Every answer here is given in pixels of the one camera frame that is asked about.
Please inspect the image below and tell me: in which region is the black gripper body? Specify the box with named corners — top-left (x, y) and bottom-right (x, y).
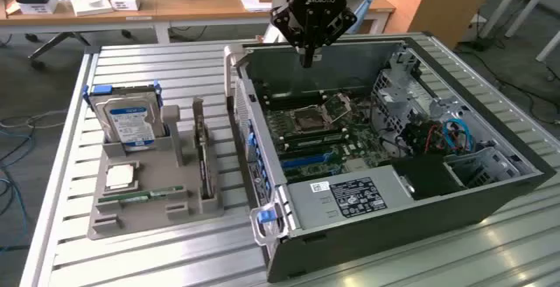
top-left (288, 0), bottom-right (352, 47)

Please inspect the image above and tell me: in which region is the black graphics card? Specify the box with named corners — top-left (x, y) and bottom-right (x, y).
top-left (191, 96), bottom-right (219, 201)

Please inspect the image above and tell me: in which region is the wooden desk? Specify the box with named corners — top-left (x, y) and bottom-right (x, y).
top-left (0, 0), bottom-right (397, 44)

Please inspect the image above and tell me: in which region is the metal socket cover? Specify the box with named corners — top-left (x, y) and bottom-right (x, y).
top-left (321, 92), bottom-right (353, 121)

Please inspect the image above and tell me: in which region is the wooden cabinet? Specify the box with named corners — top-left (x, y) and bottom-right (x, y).
top-left (374, 0), bottom-right (503, 49)

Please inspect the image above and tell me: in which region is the metal drive cage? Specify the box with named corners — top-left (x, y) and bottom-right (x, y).
top-left (370, 43), bottom-right (443, 137)

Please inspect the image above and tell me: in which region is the CPU socket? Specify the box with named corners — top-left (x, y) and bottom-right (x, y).
top-left (292, 105), bottom-right (328, 130)

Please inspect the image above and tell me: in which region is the black power strip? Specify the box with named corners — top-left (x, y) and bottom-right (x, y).
top-left (455, 37), bottom-right (493, 52)

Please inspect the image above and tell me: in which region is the white labelled box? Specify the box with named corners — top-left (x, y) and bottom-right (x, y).
top-left (108, 0), bottom-right (143, 12)

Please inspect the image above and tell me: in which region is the green motherboard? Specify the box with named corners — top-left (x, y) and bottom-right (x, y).
top-left (262, 90), bottom-right (395, 185)

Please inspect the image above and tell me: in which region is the blue expansion slot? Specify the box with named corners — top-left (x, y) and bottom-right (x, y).
top-left (278, 152), bottom-right (337, 170)

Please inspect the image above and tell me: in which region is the silver chipset heat sink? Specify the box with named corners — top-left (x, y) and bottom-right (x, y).
top-left (345, 158), bottom-right (374, 172)

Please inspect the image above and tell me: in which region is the white flat box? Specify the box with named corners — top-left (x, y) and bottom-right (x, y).
top-left (71, 0), bottom-right (115, 17)

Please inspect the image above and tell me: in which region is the hard disk in blue carrier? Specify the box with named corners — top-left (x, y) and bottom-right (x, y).
top-left (82, 82), bottom-right (170, 152)

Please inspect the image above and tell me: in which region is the black chair base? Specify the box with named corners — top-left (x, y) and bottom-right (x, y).
top-left (26, 30), bottom-right (135, 70)

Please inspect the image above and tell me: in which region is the grey parts rack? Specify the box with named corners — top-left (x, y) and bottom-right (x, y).
top-left (86, 105), bottom-right (227, 240)

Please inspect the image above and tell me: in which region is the grey power supply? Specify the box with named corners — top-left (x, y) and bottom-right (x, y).
top-left (280, 164), bottom-right (417, 235)

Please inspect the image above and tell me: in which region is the metal disk bay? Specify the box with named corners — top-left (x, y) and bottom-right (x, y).
top-left (444, 147), bottom-right (524, 189)

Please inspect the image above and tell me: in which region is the black-lidded white box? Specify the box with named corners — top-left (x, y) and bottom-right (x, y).
top-left (12, 0), bottom-right (60, 15)

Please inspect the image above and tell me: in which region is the silver CPU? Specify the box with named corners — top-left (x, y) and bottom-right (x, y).
top-left (104, 164), bottom-right (141, 189)

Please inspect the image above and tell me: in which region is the green RAM stick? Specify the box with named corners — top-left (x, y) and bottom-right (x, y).
top-left (98, 185), bottom-right (185, 202)

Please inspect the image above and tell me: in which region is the black PC case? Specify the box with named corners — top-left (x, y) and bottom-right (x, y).
top-left (222, 31), bottom-right (558, 284)

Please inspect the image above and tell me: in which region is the white table frame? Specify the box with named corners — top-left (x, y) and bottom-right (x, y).
top-left (477, 0), bottom-right (560, 62)

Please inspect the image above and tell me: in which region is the red wire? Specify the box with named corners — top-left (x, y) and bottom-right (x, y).
top-left (427, 124), bottom-right (444, 153)

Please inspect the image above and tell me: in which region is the blue wire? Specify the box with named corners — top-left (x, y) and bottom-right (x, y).
top-left (440, 118), bottom-right (477, 153)

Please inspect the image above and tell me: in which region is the white floor cable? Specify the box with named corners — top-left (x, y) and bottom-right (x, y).
top-left (0, 109), bottom-right (67, 130)

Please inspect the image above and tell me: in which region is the blue floor cable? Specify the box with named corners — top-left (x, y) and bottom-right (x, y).
top-left (0, 129), bottom-right (35, 254)

